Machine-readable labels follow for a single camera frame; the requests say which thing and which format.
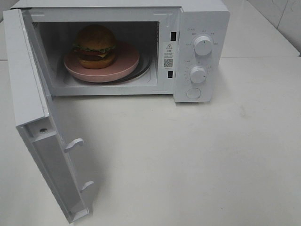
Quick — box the round white door button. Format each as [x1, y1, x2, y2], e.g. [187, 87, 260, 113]
[186, 88, 201, 99]

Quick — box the pink round plate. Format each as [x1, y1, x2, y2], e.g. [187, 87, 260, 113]
[63, 41, 140, 83]

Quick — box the burger with lettuce and cheese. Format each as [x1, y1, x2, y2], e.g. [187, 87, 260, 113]
[73, 24, 117, 69]

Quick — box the white microwave door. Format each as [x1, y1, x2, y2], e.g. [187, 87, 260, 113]
[3, 9, 92, 223]

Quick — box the glass microwave turntable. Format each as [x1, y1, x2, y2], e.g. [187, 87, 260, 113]
[113, 55, 152, 83]

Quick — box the white lower timer knob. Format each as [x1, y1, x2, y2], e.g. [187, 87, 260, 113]
[190, 66, 207, 84]

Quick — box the white warning label sticker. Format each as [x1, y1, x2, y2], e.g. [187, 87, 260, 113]
[162, 42, 176, 69]

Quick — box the white microwave oven body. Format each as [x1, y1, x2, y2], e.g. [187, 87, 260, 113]
[10, 0, 230, 102]

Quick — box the white upper power knob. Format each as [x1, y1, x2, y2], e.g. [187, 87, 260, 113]
[193, 34, 213, 56]

